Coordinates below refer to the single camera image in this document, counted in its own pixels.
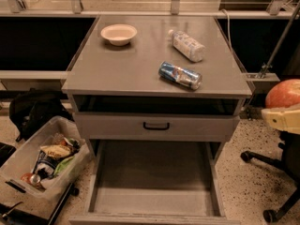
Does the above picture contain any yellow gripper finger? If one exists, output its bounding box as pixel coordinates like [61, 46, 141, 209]
[262, 105, 300, 134]

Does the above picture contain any red apple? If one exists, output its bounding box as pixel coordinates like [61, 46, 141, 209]
[265, 79, 300, 109]

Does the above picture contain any clear plastic water bottle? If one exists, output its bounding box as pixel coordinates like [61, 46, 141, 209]
[168, 29, 204, 63]

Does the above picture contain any grey drawer cabinet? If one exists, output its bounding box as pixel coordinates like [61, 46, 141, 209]
[61, 15, 253, 225]

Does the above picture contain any open grey drawer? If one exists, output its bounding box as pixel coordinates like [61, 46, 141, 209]
[69, 141, 240, 225]

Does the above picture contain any closed grey drawer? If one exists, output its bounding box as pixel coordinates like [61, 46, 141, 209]
[74, 112, 239, 142]

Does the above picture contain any black office chair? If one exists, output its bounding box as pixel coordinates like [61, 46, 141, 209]
[240, 132, 300, 223]

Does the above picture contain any metal support rod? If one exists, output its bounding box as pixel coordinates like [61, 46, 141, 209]
[255, 1, 300, 79]

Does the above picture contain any blue soda can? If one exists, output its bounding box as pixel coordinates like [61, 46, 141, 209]
[158, 62, 203, 90]

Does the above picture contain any white bowl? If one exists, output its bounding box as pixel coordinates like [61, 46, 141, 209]
[100, 24, 137, 46]

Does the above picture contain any green snack bag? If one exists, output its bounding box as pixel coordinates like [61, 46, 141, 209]
[53, 156, 74, 177]

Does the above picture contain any yellow chip bag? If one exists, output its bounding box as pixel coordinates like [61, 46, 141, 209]
[41, 144, 71, 158]

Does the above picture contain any blue white snack bag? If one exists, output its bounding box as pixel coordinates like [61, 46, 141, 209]
[33, 151, 58, 179]

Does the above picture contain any black backpack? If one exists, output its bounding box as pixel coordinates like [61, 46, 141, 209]
[9, 90, 73, 142]

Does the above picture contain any clear plastic bin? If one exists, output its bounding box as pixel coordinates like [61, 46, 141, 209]
[0, 116, 90, 217]

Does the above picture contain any silver can in bin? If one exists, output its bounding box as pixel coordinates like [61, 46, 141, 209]
[29, 174, 41, 186]

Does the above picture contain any white cable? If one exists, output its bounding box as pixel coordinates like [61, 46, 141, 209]
[220, 7, 233, 50]

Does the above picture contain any black drawer handle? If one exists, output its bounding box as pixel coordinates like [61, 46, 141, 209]
[142, 122, 170, 130]

